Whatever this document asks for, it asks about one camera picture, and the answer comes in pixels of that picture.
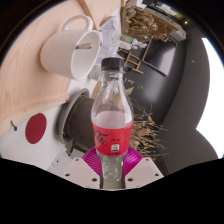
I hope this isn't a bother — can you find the small white round cup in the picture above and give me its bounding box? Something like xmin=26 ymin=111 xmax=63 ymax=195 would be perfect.
xmin=88 ymin=64 xmax=102 ymax=82

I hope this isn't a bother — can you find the wooden easel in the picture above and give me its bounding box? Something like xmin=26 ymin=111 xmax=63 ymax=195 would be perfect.
xmin=118 ymin=46 xmax=145 ymax=75

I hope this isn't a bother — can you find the dried plant in grey pot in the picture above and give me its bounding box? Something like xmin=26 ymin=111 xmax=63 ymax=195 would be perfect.
xmin=57 ymin=78 xmax=169 ymax=163

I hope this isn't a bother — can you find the light wooden drawing board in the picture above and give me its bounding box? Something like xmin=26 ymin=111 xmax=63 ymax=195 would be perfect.
xmin=0 ymin=0 xmax=126 ymax=138

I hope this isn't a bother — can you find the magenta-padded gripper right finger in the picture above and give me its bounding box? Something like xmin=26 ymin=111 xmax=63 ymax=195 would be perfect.
xmin=123 ymin=146 xmax=165 ymax=190

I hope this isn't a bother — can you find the long ceiling light strip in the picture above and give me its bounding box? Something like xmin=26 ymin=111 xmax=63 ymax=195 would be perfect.
xmin=196 ymin=37 xmax=224 ymax=159

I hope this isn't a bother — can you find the white ceramic mug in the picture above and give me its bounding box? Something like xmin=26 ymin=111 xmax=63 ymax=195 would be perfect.
xmin=39 ymin=14 xmax=103 ymax=82

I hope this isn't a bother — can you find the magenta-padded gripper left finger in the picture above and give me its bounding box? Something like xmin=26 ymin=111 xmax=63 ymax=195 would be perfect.
xmin=62 ymin=148 xmax=102 ymax=190

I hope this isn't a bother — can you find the large black wall screen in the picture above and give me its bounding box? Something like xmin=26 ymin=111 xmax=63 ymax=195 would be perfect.
xmin=141 ymin=36 xmax=188 ymax=77

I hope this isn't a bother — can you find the clear drink bottle red label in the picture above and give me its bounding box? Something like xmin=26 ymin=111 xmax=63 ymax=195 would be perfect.
xmin=90 ymin=57 xmax=135 ymax=183

